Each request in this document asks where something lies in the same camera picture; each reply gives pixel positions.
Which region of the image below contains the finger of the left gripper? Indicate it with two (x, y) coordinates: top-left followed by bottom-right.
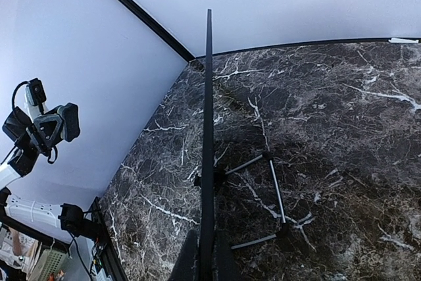
(34, 114), (64, 148)

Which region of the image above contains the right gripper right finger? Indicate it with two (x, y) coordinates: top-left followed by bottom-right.
(213, 233), (242, 281)

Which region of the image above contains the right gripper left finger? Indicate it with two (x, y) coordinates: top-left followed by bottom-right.
(168, 230), (198, 281)

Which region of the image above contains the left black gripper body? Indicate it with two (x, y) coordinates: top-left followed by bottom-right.
(26, 124), (52, 156)

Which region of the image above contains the white whiteboard black frame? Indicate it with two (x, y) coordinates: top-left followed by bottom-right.
(199, 9), (214, 280)

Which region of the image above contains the green whiteboard eraser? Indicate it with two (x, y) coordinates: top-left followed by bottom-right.
(57, 103), (80, 142)

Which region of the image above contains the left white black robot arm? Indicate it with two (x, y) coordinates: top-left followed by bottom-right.
(1, 103), (105, 242)

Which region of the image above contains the black whiteboard stand clip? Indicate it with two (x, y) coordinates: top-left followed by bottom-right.
(193, 171), (228, 189)

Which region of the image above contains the white tape strip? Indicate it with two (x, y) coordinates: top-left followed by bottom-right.
(388, 38), (420, 44)

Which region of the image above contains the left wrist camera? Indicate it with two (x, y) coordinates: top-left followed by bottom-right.
(11, 78), (47, 115)

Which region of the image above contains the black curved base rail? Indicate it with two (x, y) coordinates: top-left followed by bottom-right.
(88, 197), (128, 281)

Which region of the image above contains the grey wire whiteboard stand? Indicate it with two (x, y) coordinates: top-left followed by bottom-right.
(215, 151), (292, 251)

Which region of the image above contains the left black frame post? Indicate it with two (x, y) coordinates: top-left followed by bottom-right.
(117, 0), (195, 62)

